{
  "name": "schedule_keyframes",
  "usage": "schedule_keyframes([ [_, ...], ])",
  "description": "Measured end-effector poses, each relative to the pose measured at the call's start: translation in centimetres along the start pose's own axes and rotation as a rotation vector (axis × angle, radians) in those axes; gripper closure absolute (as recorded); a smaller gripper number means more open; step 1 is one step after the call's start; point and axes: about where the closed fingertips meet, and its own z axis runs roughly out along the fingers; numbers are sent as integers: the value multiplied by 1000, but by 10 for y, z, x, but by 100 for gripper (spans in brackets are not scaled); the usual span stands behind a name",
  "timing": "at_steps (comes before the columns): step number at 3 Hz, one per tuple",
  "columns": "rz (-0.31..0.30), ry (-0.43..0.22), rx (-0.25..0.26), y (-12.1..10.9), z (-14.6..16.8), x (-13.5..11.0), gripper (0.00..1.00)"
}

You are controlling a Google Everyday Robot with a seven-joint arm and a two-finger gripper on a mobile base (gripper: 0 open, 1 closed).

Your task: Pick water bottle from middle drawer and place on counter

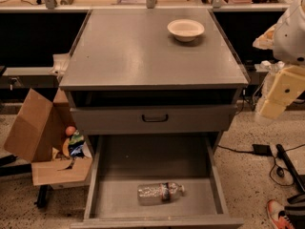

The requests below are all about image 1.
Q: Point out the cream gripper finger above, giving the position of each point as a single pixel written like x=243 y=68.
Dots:
x=266 y=40
x=279 y=91

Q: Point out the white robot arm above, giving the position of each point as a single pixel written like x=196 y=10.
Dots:
x=289 y=40

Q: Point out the clear plastic water bottle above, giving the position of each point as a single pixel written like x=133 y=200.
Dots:
x=159 y=193

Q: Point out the grey drawer cabinet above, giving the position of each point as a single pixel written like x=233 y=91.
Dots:
x=127 y=58

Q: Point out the black pole on floor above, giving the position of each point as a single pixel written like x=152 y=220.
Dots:
x=298 y=179

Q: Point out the black drawer handle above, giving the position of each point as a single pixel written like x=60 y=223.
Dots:
x=155 y=119

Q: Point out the white paper bowl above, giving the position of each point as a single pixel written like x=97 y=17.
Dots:
x=185 y=30

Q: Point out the green blue snack bag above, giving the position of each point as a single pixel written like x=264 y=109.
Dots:
x=76 y=144

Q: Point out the white charger plug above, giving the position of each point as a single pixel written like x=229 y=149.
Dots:
x=265 y=64

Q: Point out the grey top drawer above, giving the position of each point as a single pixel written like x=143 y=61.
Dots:
x=127 y=120

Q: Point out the orange white sneaker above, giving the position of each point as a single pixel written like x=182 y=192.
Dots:
x=277 y=215

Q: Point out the brown cardboard box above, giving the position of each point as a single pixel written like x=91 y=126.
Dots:
x=38 y=130

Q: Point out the open grey middle drawer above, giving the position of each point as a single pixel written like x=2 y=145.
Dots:
x=155 y=182

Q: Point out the orange ball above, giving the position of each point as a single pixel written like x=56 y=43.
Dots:
x=70 y=130

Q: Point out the black power adapter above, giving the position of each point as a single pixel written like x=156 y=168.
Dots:
x=262 y=150

